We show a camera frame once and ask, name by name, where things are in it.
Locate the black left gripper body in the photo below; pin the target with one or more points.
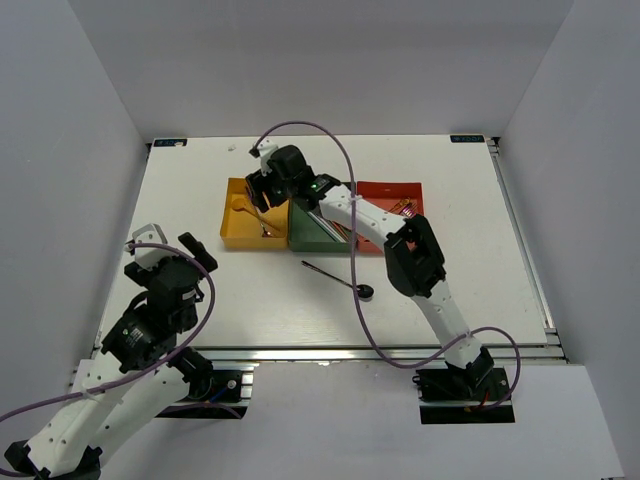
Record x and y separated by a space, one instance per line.
142 275

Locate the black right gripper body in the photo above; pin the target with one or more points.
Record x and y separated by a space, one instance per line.
275 188

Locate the white chopstick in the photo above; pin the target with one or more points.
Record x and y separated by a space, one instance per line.
326 226

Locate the iridescent rainbow spoon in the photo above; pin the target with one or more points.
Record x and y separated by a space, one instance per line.
266 233

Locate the orange chopstick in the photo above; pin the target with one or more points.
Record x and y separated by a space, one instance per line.
341 231

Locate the orange plastic spoon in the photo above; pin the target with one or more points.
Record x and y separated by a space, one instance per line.
243 204

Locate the gold fork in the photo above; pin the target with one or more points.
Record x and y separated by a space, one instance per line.
400 205

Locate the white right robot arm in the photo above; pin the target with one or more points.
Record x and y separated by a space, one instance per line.
413 258

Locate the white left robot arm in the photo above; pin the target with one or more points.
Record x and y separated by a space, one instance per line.
141 368

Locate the yellow container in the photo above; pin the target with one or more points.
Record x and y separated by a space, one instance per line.
241 230

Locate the green container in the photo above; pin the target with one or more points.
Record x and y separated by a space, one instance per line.
304 236

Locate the red container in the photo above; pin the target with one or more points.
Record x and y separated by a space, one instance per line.
385 194

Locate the black spoon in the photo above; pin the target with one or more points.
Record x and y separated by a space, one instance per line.
363 291

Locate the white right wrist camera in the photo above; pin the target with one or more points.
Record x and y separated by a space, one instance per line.
263 152

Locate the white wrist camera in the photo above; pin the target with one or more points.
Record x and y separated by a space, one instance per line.
263 152
143 246

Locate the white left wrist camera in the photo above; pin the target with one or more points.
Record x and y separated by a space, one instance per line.
143 246

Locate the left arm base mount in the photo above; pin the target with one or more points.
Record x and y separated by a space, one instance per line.
214 392

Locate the aluminium table front rail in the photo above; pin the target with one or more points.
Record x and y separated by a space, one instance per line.
548 352

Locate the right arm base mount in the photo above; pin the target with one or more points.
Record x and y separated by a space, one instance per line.
442 401

